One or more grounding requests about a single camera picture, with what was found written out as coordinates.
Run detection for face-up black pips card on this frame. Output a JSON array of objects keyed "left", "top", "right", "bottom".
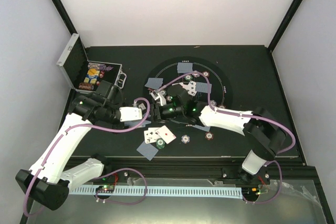
[{"left": 184, "top": 81, "right": 197, "bottom": 97}]

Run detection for blue playing card deck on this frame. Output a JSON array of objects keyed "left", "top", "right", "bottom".
[{"left": 124, "top": 120, "right": 151, "bottom": 128}]

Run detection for blue card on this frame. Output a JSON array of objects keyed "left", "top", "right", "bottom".
[
  {"left": 144, "top": 78, "right": 163, "bottom": 90},
  {"left": 177, "top": 62, "right": 193, "bottom": 73},
  {"left": 196, "top": 82, "right": 212, "bottom": 93},
  {"left": 193, "top": 125, "right": 211, "bottom": 132},
  {"left": 136, "top": 142, "right": 159, "bottom": 161}
]

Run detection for blue chips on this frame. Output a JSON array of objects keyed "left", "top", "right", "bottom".
[
  {"left": 192, "top": 71, "right": 200, "bottom": 78},
  {"left": 210, "top": 100, "right": 217, "bottom": 106}
]

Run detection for blue white poker chip stack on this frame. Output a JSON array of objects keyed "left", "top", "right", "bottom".
[{"left": 181, "top": 135, "right": 190, "bottom": 144}]

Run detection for face-up red ace card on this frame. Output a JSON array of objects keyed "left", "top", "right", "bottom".
[{"left": 155, "top": 126, "right": 176, "bottom": 144}]

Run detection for orange black poker chip stack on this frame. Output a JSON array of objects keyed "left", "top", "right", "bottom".
[{"left": 205, "top": 132, "right": 214, "bottom": 140}]

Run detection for face-up clubs card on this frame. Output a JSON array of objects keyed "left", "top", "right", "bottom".
[
  {"left": 147, "top": 127, "right": 159, "bottom": 141},
  {"left": 144, "top": 130, "right": 153, "bottom": 144}
]

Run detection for green poker chip stack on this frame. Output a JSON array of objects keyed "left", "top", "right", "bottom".
[{"left": 156, "top": 139, "right": 165, "bottom": 149}]

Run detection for face-up red pips card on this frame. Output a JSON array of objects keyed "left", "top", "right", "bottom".
[{"left": 173, "top": 82, "right": 188, "bottom": 90}]

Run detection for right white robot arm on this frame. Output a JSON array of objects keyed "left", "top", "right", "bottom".
[{"left": 150, "top": 101, "right": 286, "bottom": 184}]

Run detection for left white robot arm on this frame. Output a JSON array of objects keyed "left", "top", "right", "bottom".
[{"left": 15, "top": 81, "right": 142, "bottom": 210}]

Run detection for round black poker mat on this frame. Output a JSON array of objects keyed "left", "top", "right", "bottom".
[{"left": 144, "top": 57, "right": 233, "bottom": 131}]

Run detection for brown chip row in case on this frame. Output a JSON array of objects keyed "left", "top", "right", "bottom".
[{"left": 79, "top": 82, "right": 95, "bottom": 91}]

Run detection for yellow blue card box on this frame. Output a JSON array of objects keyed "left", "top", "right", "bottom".
[{"left": 83, "top": 68, "right": 100, "bottom": 84}]

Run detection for aluminium poker case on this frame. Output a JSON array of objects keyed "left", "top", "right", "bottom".
[{"left": 57, "top": 33, "right": 127, "bottom": 93}]

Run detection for purple chip row in case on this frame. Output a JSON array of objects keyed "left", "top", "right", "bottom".
[{"left": 88, "top": 62, "right": 113, "bottom": 71}]

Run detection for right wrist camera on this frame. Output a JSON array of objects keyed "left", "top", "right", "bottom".
[{"left": 167, "top": 84, "right": 193, "bottom": 108}]

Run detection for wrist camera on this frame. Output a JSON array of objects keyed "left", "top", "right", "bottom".
[
  {"left": 119, "top": 106, "right": 142, "bottom": 122},
  {"left": 167, "top": 84, "right": 193, "bottom": 108}
]

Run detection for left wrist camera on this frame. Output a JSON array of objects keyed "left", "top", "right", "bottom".
[{"left": 119, "top": 106, "right": 142, "bottom": 122}]

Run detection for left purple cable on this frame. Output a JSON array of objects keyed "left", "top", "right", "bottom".
[{"left": 23, "top": 97, "right": 152, "bottom": 217}]

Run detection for purple cable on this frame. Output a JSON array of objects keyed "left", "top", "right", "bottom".
[
  {"left": 23, "top": 97, "right": 152, "bottom": 217},
  {"left": 154, "top": 71, "right": 296, "bottom": 205}
]

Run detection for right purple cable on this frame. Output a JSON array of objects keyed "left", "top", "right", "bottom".
[{"left": 154, "top": 71, "right": 296, "bottom": 205}]

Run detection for white slotted cable duct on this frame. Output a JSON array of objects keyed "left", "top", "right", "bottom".
[{"left": 70, "top": 185, "right": 243, "bottom": 199}]

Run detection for black aluminium rail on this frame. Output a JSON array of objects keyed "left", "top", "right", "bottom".
[{"left": 70, "top": 155, "right": 318, "bottom": 185}]

